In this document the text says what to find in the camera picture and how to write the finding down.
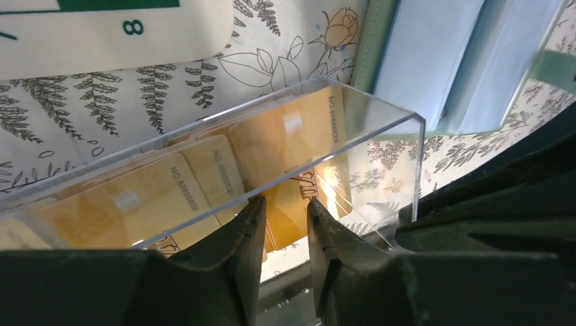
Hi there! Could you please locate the green leather card holder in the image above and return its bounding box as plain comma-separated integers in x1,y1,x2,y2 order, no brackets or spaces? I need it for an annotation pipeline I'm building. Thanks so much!
352,1,575,134

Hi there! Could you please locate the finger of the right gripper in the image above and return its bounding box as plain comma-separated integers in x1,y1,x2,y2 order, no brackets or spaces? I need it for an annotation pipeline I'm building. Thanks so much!
395,135,575,255

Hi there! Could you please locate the green white chessboard mat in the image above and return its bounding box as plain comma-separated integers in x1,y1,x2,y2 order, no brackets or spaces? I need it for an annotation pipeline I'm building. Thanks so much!
1,0,234,80

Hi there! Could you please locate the orange card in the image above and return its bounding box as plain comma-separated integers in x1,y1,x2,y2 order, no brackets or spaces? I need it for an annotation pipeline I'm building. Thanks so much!
40,153,220,256
228,85,353,253
166,134,247,225

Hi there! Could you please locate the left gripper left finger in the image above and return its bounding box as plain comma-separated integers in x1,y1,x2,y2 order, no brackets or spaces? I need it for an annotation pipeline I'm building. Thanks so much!
1,196,266,325

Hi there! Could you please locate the clear plastic card box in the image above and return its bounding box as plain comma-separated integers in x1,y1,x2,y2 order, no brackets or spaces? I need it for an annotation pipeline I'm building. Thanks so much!
1,77,425,255

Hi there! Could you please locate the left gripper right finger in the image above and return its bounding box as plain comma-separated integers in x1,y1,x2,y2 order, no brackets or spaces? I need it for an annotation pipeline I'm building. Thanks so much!
307,201,575,325

